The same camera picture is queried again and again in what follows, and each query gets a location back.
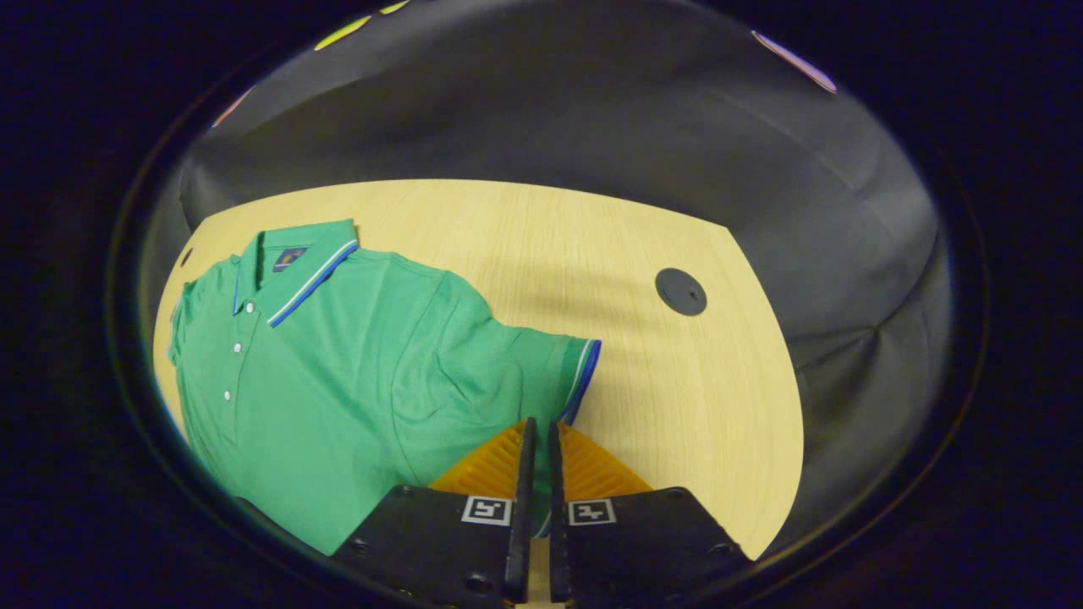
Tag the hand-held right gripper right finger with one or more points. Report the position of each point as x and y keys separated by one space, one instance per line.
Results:
x=557 y=524

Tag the green T-shirt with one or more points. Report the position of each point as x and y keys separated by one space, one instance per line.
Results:
x=338 y=397

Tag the black backdrop cloth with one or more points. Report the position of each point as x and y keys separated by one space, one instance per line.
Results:
x=592 y=110

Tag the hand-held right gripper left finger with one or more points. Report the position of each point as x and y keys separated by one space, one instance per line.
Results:
x=523 y=524

